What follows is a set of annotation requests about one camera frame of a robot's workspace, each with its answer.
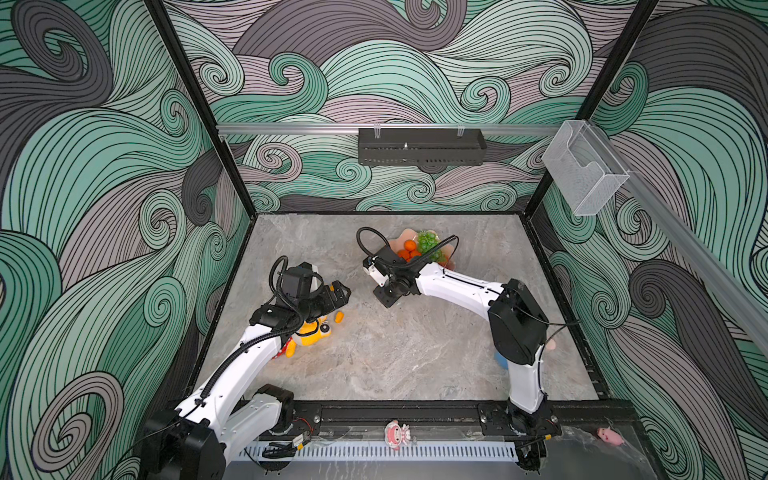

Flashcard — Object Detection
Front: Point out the pink scalloped fruit bowl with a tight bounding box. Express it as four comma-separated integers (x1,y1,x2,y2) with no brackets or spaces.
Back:
389,228,455,270

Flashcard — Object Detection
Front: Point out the green fake grape bunch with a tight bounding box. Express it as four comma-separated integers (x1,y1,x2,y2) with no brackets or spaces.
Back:
416,231,440,254

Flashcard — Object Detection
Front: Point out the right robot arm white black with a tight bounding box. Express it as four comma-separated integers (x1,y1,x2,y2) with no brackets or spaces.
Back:
356,226,561,439

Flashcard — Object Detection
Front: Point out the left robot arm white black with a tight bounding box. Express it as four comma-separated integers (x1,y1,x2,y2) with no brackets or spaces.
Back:
137,256,351,479

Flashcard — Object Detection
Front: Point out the pink pig figurine centre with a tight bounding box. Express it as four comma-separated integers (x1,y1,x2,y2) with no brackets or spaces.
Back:
384,420,412,451

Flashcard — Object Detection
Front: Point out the pink pig figurine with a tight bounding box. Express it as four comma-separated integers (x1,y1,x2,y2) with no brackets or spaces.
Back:
596,427,625,446
384,420,412,451

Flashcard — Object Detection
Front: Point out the pink pig figurine right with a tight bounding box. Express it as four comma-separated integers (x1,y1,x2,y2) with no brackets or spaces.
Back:
596,427,625,446

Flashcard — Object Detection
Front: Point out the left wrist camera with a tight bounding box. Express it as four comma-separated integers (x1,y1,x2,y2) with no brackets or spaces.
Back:
279,262,316,302

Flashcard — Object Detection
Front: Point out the black wall tray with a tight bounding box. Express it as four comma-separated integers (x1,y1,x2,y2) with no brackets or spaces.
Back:
357,129,488,168

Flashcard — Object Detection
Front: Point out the white slotted cable duct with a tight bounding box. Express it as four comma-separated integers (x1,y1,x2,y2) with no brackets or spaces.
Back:
233,441,520,463

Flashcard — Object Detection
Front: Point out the aluminium rail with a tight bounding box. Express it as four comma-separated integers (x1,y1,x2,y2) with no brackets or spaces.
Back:
216,122,560,136

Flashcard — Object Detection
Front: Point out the clear acrylic wall box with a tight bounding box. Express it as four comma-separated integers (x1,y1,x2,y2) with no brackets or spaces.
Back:
542,120,629,217

